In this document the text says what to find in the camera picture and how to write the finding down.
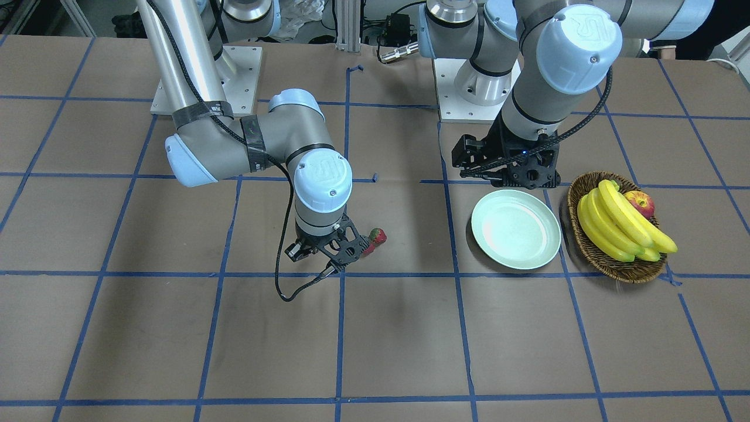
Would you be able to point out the woven wicker basket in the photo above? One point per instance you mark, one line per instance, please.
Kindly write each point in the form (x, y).
(581, 248)

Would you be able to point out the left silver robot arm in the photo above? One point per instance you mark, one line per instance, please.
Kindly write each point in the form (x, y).
(568, 50)

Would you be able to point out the yellow banana bunch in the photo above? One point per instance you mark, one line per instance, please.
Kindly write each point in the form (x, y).
(618, 229)

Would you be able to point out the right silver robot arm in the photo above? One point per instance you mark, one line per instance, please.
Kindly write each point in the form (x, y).
(217, 138)

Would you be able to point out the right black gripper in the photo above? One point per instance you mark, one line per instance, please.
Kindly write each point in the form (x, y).
(307, 242)

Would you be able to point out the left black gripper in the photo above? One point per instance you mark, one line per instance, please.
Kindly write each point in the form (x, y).
(499, 147)

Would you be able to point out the red apple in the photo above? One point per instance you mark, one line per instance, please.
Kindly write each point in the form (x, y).
(642, 202)

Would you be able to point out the pale green plate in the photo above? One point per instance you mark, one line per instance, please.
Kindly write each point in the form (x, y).
(515, 229)

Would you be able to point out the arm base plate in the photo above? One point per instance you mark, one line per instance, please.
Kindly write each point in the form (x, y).
(465, 95)
(238, 69)

